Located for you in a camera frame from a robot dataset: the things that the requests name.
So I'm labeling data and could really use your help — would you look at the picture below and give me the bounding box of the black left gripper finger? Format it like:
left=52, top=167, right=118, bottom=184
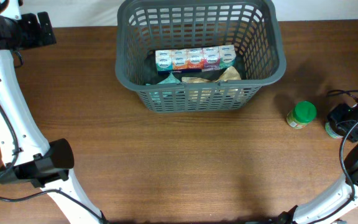
left=19, top=12, right=44, bottom=49
left=37, top=12, right=57, bottom=45

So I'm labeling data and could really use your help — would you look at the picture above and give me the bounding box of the silver tin can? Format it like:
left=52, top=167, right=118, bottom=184
left=324, top=122, right=343, bottom=139

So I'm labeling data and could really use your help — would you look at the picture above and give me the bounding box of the green lid glass jar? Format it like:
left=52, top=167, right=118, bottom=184
left=287, top=101, right=317, bottom=129

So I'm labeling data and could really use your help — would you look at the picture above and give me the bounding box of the Kleenex tissue multipack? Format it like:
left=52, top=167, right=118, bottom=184
left=155, top=45, right=237, bottom=73

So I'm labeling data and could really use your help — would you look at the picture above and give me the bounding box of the beige crinkled snack bag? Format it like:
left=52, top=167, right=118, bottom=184
left=181, top=66, right=241, bottom=102

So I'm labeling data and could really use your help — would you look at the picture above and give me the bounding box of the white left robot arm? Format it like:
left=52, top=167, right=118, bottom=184
left=0, top=1, right=106, bottom=223

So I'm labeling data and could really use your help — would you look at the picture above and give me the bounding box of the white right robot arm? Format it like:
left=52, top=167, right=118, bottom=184
left=275, top=120, right=358, bottom=224

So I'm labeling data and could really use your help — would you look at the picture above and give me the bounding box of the grey plastic slotted basket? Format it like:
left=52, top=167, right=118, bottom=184
left=115, top=0, right=286, bottom=113

